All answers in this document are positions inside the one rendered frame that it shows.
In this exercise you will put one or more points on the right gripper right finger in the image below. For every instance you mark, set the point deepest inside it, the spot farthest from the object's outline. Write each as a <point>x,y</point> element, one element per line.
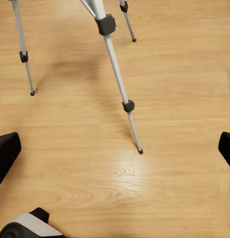
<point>224,146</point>

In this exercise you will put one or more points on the camera tripod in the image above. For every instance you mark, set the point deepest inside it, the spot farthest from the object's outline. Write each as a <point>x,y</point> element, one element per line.
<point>106,24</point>

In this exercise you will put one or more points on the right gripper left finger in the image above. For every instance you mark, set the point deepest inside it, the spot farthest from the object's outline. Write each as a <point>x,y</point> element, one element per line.
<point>10,147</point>

